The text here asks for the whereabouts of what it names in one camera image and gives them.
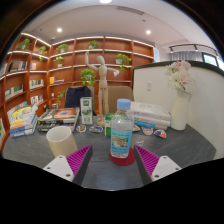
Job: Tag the white partition with dark top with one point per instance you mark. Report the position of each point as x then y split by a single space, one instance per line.
206 110

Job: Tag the painted oval stone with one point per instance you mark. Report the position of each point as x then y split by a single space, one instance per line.
136 128
96 129
81 128
160 133
147 130

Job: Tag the tan chair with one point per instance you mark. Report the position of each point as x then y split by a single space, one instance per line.
121 93

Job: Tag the window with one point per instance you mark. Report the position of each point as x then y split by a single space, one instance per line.
211 60

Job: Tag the wooden artist mannequin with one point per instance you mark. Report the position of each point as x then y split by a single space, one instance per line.
102 83

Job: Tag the cream ceramic mug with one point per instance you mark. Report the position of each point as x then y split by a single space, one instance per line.
61 143

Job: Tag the grey window curtain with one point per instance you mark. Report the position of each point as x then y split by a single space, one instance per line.
186 56

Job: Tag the dark-backed office chair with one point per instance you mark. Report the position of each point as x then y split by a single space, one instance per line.
75 96

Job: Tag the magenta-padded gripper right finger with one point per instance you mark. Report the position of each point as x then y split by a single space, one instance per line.
161 166

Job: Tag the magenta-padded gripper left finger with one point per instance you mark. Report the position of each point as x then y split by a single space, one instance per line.
63 166

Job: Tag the wooden shelf unit with books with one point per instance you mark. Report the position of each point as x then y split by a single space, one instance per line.
40 73

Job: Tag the black track light rail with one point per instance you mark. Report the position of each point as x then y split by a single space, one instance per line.
193 45

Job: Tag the green tissue box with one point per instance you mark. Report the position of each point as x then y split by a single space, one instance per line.
108 125

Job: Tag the stack of colourful books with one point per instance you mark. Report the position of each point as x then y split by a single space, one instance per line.
23 121

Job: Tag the green and white carton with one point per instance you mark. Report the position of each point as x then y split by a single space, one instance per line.
86 111

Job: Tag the recessed ceiling light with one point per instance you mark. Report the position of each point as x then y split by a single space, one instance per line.
59 29
148 32

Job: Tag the stack of white packages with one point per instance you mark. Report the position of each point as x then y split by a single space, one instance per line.
150 115

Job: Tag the clear water bottle blue cap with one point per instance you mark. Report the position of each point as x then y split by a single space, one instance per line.
121 133

